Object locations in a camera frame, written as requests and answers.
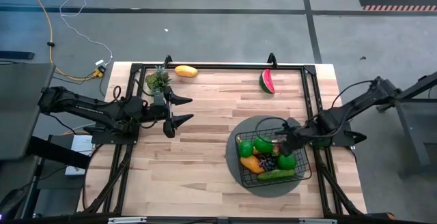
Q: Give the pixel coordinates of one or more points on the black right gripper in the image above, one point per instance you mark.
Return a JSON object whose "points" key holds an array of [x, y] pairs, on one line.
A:
{"points": [[297, 138]]}

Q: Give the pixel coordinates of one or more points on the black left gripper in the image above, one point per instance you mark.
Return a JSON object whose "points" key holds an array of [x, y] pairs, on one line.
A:
{"points": [[155, 114]]}

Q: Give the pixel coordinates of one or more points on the green round fruit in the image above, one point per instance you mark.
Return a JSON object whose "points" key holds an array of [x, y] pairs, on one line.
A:
{"points": [[286, 162], [246, 149], [263, 145]]}

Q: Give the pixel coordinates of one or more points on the dark purple grape bunch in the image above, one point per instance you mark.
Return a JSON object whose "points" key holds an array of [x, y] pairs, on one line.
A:
{"points": [[268, 164]]}

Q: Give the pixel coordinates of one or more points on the green cucumber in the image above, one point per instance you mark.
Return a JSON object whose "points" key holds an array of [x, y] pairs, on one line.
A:
{"points": [[276, 175]]}

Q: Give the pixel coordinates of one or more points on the orange mango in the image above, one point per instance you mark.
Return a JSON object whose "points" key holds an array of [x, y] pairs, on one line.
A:
{"points": [[252, 164]]}

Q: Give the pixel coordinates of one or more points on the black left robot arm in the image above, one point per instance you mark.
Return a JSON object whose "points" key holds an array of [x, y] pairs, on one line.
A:
{"points": [[85, 106]]}

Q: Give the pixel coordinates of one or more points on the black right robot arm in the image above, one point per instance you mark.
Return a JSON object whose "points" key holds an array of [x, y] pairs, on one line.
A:
{"points": [[341, 114]]}

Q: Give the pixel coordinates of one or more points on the potted succulent plant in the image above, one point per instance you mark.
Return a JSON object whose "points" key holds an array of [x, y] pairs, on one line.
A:
{"points": [[157, 80]]}

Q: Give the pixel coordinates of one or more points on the grey round woven placemat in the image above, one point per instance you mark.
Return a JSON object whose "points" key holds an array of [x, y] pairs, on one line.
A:
{"points": [[252, 123]]}

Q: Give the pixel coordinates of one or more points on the yellow mango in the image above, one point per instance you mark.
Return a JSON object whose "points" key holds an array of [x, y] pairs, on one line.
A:
{"points": [[186, 71]]}

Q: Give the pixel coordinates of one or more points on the watermelon slice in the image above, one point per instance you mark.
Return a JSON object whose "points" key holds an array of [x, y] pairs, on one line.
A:
{"points": [[267, 81]]}

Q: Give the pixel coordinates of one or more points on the white power adapter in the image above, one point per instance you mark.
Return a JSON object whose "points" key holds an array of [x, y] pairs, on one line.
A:
{"points": [[99, 62]]}

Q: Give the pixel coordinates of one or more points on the white box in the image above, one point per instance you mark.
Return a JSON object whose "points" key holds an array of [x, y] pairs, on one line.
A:
{"points": [[82, 145]]}

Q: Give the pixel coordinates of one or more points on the grey desk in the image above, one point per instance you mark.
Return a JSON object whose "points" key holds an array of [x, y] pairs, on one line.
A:
{"points": [[20, 108]]}

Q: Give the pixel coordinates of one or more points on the black keyboard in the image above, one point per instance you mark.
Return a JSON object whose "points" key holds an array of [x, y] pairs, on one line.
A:
{"points": [[17, 55]]}

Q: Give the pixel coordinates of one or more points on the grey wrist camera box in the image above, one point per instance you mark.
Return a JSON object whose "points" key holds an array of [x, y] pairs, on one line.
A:
{"points": [[159, 99]]}

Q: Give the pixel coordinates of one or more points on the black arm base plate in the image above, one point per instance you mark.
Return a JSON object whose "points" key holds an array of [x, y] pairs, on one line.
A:
{"points": [[102, 138], [356, 137]]}

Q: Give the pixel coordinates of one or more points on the silver metal bracket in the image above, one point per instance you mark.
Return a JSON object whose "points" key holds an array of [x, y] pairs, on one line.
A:
{"points": [[317, 221], [127, 221]]}

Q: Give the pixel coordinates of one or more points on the black stand frame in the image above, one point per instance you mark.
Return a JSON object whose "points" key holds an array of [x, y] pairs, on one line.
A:
{"points": [[423, 83]]}

